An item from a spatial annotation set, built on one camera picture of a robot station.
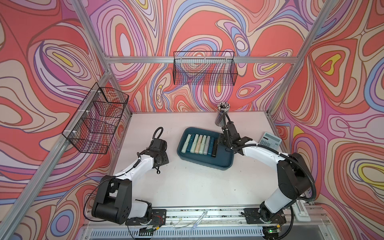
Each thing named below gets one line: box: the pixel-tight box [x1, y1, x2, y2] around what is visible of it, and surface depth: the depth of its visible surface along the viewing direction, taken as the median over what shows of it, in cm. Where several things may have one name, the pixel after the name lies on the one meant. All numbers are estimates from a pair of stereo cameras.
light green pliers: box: [181, 134, 192, 154], surface depth 98 cm
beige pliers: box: [195, 134, 203, 154], surface depth 98 cm
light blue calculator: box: [259, 131, 282, 151], surface depth 101 cm
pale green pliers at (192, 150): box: [190, 134, 199, 154], surface depth 98 cm
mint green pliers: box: [199, 135, 207, 155], surface depth 98 cm
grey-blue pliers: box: [203, 135, 211, 155], surface depth 98 cm
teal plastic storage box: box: [177, 127, 235, 171], surface depth 96 cm
